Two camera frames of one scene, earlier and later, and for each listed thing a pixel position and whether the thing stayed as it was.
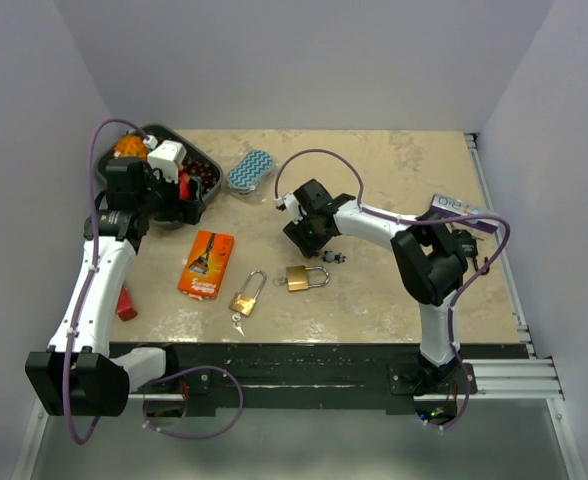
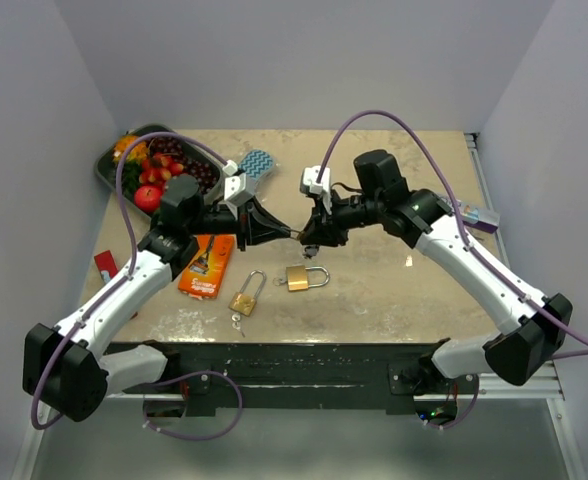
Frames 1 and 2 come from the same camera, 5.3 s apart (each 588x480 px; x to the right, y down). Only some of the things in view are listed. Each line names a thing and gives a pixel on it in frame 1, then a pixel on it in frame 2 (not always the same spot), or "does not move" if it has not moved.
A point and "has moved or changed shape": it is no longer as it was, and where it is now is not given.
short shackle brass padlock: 298,278 does not move
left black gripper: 187,210 to 249,228
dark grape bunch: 203,170 does not move
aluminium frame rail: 516,377 does not move
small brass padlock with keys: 329,256 has moved or changed shape
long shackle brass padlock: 244,303 does not move
